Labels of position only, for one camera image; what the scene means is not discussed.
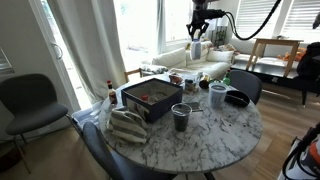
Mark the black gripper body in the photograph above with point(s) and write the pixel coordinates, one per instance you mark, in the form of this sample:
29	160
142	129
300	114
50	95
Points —
199	24

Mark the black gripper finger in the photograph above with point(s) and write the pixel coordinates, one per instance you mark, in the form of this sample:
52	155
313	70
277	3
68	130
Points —
204	30
190	30

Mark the white bottle with blue lid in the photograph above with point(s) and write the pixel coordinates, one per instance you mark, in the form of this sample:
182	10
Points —
196	50

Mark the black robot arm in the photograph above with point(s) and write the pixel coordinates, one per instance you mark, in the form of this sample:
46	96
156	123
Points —
200	4

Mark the clear plastic container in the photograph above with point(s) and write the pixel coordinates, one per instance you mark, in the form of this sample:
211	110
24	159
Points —
176	79

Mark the green bottle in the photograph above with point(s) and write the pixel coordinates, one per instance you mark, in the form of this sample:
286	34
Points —
227	80

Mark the jar with red lid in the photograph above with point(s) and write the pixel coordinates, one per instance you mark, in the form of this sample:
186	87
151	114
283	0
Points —
144	97

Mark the dark plastic cup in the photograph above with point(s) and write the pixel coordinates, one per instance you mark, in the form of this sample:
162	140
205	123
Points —
181	120

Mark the hot sauce bottle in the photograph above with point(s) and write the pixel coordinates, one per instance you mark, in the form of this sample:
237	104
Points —
112	95

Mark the clear floor storage bin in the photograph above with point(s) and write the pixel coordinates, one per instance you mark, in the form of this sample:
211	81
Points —
85	115

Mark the white sofa cushion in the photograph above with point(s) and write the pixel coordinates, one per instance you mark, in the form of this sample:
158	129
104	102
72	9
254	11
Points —
220	56

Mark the white sofa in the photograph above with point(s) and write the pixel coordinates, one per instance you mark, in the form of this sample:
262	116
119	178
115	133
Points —
200	66

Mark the white window blind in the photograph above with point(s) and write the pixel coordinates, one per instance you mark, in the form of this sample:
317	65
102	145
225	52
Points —
255	16
303	23

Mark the patterned blanket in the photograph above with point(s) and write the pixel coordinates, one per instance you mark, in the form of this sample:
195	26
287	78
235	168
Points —
153	69

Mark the small glass jar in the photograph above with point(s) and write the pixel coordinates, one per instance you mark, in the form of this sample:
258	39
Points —
190	86

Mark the white plastic tub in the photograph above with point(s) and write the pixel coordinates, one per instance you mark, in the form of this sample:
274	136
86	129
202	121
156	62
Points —
217	96

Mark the dark grey shell chair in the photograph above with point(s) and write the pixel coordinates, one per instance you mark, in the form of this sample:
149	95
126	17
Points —
246	83
110	156

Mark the small wooden chair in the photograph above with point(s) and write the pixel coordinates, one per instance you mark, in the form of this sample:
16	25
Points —
132	71

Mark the wooden side table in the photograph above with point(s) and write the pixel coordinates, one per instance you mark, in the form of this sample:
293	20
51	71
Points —
276	41

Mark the printed foil pouch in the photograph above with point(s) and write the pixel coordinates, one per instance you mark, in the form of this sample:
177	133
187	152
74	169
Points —
156	97

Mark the black bowl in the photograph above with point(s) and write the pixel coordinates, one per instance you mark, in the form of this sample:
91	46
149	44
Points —
237	99

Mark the dark blue cardboard box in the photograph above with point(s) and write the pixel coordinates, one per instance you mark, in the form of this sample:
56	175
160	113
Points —
160	106

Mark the black low bench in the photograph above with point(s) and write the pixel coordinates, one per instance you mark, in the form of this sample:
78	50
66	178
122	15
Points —
276	80

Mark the orange toy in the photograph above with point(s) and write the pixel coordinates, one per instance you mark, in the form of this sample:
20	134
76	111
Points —
293	55

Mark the black bag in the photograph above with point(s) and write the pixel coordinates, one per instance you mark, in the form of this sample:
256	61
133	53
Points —
308	63

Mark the beige curtain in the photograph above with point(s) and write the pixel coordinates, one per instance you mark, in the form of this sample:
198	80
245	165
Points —
83	50

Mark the striped folded cloth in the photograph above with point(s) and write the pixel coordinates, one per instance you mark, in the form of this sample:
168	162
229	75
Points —
128	128

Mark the grey chair with metal legs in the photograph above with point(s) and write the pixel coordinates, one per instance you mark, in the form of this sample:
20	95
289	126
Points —
30	100

